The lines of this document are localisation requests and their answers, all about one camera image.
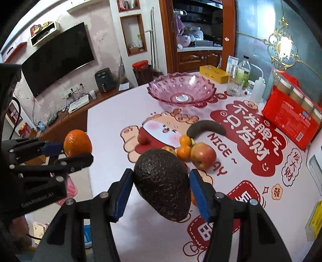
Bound red apple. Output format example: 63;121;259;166
190;142;217;171

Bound white blue carton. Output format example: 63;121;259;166
226;55;238;73

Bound white router box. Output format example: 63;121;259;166
68;95;90;114

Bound white squeeze bottle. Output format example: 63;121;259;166
250;77;266;103

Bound small tangerine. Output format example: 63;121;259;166
179;135;192;146
176;145;192;162

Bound dark avocado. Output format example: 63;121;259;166
134;149;191;222

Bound clear plastic bottle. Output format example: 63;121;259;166
236;55;251;89

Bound white wall shelf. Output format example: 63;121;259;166
31;21;60;48

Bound red snack package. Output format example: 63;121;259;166
262;69;321;150

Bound red lid jar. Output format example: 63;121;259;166
132;60;153;86

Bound dark green air fryer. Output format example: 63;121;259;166
94;68;116;93

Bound black television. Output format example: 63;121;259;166
22;22;94;97

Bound small glass jar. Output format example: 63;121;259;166
245;80;254;95

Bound dark overripe banana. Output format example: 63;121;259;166
187;120;226;139

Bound yellow tin box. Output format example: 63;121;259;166
199;65;229;84

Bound pink glass fruit bowl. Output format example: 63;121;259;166
147;73;217;106

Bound white appliance at edge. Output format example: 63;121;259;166
307;141;321;194

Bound large orange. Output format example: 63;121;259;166
63;129;92;157

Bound drinking glass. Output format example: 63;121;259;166
226;65;243;97

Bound yellow box at edge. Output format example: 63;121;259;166
305;200;322;242

